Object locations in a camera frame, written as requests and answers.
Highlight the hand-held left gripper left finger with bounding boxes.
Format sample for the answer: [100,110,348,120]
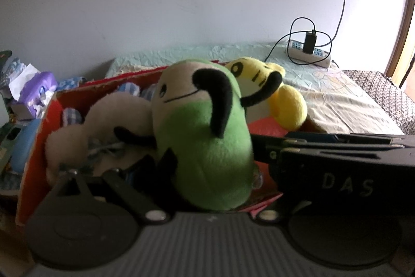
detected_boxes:
[53,167,171,223]

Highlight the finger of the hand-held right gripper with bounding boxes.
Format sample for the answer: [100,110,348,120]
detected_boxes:
[285,131,406,145]
[250,133,404,165]

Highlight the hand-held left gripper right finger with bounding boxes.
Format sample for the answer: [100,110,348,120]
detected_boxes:
[254,206,286,225]

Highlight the yellow tiger plush toy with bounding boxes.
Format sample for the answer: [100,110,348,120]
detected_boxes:
[225,58,308,132]

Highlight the green plush toy black arms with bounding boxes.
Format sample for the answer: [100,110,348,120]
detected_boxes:
[113,58,283,211]

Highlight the white plush rabbit blue bow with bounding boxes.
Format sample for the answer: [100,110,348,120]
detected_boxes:
[45,92,157,185]

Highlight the red cardboard box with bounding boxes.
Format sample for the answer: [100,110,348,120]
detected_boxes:
[16,61,325,227]

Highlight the cartoon printed bed sheet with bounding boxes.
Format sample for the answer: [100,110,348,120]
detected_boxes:
[105,43,404,135]

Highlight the white power strip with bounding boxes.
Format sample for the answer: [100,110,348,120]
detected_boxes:
[287,39,332,67]

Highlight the black charger adapter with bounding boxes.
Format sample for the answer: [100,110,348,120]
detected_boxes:
[303,30,317,55]

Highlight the small plush rabbit plaid ears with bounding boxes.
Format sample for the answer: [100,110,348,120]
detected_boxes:
[117,82,158,101]

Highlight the light blue pouch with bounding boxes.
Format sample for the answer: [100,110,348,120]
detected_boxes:
[11,121,41,174]

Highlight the blue patterned cloth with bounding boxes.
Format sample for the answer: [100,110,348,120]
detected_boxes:
[57,77,88,92]

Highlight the purple tissue pack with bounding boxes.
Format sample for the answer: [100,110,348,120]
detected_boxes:
[19,71,59,112]

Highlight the black charger cable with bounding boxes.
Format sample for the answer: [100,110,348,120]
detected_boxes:
[264,17,333,65]

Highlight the wooden door frame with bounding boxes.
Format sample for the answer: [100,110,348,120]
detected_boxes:
[384,0,415,90]

